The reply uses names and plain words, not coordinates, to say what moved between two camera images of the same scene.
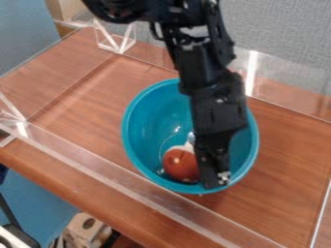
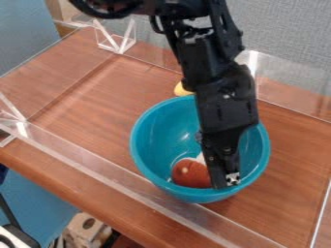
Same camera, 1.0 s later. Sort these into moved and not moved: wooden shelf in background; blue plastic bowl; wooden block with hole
Moved: blue plastic bowl
Not moved: wooden block with hole; wooden shelf in background
